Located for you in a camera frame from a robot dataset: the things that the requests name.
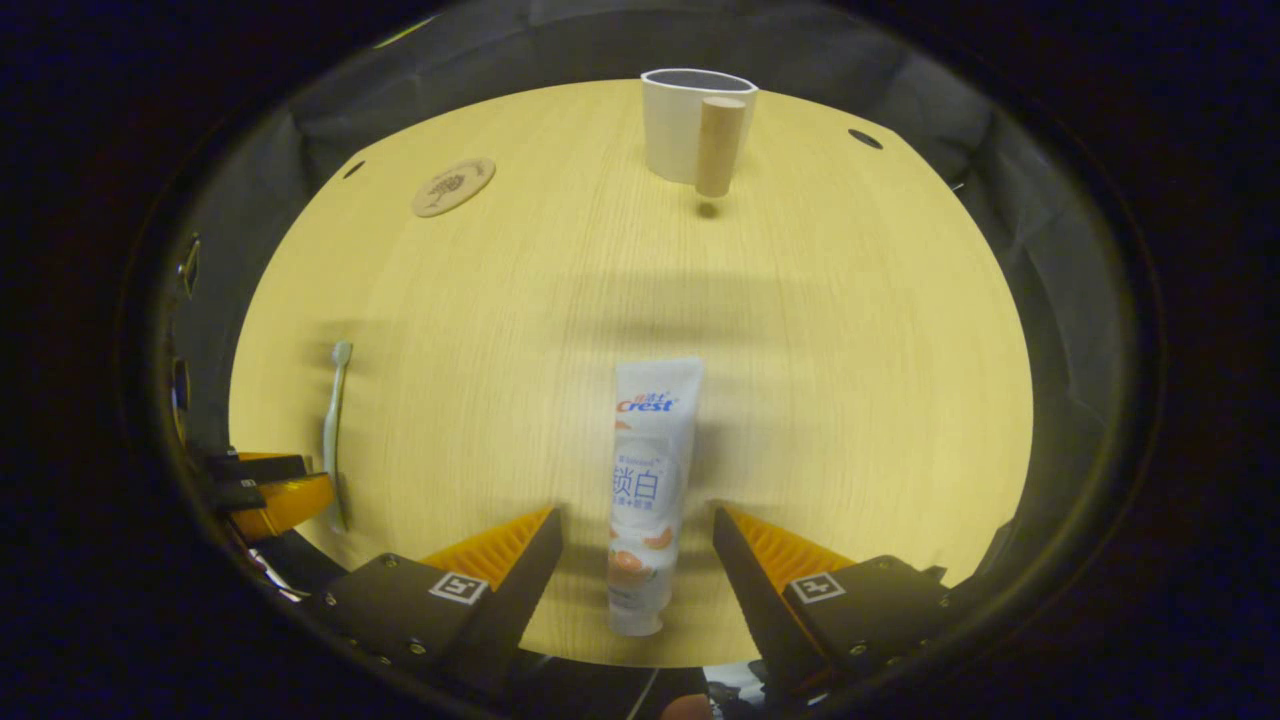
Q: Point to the white toothpaste tube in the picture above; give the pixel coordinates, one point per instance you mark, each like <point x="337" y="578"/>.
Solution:
<point x="645" y="480"/>

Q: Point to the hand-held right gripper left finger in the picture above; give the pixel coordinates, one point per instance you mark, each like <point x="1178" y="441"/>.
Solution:
<point x="520" y="600"/>

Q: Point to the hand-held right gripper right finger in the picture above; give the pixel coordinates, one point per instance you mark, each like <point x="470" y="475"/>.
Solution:
<point x="755" y="600"/>

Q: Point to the pale green toothbrush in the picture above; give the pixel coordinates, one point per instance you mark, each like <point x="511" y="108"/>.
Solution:
<point x="333" y="430"/>

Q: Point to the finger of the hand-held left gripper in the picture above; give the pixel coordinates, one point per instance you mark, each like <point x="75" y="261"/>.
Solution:
<point x="290" y="505"/>
<point x="260" y="468"/>

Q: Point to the round wooden coaster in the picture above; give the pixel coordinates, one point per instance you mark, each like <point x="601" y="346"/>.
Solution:
<point x="453" y="187"/>

